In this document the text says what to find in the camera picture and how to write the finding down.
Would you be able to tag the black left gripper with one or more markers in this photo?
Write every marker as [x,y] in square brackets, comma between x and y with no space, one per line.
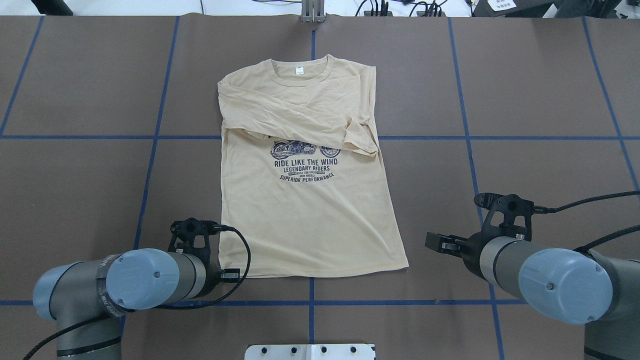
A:
[213,275]

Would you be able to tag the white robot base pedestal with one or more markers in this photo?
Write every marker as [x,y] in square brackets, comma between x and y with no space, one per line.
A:
[332,351]

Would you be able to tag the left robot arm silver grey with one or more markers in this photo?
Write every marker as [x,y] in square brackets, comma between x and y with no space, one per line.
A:
[87,299]

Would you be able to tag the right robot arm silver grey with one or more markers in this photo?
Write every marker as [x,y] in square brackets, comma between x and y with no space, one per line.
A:
[583,288]

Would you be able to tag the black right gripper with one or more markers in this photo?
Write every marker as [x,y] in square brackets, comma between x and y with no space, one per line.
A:
[471,248]

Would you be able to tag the beige long-sleeve graphic shirt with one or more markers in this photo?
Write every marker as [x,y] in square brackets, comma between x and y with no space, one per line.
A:
[302,172]

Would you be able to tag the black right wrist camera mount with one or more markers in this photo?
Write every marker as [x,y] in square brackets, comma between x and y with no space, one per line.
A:
[516,211]

